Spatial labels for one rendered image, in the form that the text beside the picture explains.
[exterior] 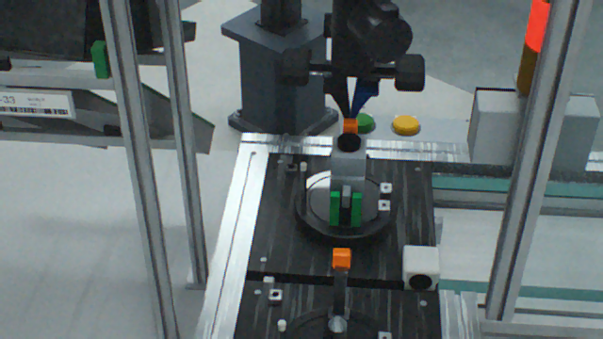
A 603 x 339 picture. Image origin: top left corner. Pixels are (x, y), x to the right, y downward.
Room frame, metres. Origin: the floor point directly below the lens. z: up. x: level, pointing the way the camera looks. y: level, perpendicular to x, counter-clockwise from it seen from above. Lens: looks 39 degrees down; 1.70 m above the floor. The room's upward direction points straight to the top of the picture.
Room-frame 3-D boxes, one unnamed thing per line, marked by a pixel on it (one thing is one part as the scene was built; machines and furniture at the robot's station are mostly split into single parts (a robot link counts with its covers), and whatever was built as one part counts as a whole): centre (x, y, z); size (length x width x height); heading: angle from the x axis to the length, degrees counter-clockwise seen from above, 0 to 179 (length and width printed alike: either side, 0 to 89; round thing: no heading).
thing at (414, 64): (0.88, -0.07, 1.17); 0.19 x 0.06 x 0.08; 85
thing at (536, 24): (0.66, -0.24, 1.33); 0.05 x 0.05 x 0.05
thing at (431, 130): (1.01, -0.16, 0.93); 0.21 x 0.07 x 0.06; 85
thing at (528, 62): (0.66, -0.24, 1.28); 0.05 x 0.05 x 0.05
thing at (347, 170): (0.79, -0.06, 1.06); 0.08 x 0.04 x 0.07; 175
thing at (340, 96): (0.89, -0.05, 1.09); 0.06 x 0.04 x 0.07; 175
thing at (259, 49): (1.16, 0.03, 0.96); 0.15 x 0.15 x 0.20; 50
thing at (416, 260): (0.69, -0.15, 0.97); 0.05 x 0.05 x 0.04; 85
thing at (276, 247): (0.80, -0.06, 0.96); 0.24 x 0.24 x 0.02; 85
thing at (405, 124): (1.01, -0.16, 0.96); 0.04 x 0.04 x 0.02
